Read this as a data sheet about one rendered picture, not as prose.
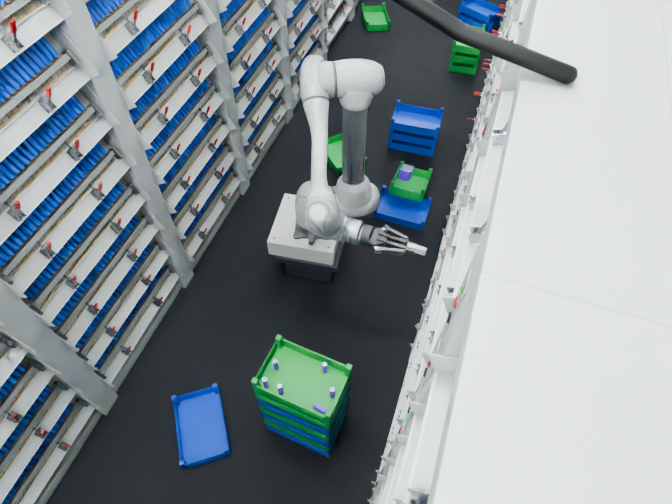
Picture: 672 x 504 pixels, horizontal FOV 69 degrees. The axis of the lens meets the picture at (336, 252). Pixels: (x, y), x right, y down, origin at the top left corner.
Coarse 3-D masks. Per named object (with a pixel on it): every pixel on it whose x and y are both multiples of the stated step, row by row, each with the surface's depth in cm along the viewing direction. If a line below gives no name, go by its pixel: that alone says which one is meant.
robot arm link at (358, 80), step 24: (336, 72) 179; (360, 72) 179; (336, 96) 185; (360, 96) 184; (360, 120) 194; (360, 144) 203; (360, 168) 212; (336, 192) 224; (360, 192) 218; (360, 216) 231
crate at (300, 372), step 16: (272, 352) 179; (288, 352) 182; (304, 352) 181; (272, 368) 179; (288, 368) 179; (304, 368) 179; (320, 368) 179; (336, 368) 179; (256, 384) 168; (272, 384) 175; (288, 384) 175; (304, 384) 175; (320, 384) 175; (336, 384) 176; (288, 400) 167; (304, 400) 172; (320, 400) 172; (336, 400) 172; (320, 416) 165
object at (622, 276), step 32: (512, 224) 53; (544, 224) 53; (480, 256) 54; (512, 256) 51; (544, 256) 51; (576, 256) 51; (608, 256) 51; (640, 256) 51; (544, 288) 49; (576, 288) 49; (608, 288) 49; (640, 288) 49; (448, 352) 65
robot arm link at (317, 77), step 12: (312, 60) 180; (324, 60) 184; (300, 72) 183; (312, 72) 179; (324, 72) 179; (300, 84) 182; (312, 84) 179; (324, 84) 179; (336, 84) 180; (312, 96) 178; (324, 96) 180
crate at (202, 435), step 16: (176, 400) 214; (192, 400) 219; (208, 400) 220; (176, 416) 212; (192, 416) 215; (208, 416) 215; (224, 416) 215; (192, 432) 211; (208, 432) 211; (224, 432) 212; (192, 448) 207; (208, 448) 208; (224, 448) 200; (192, 464) 201
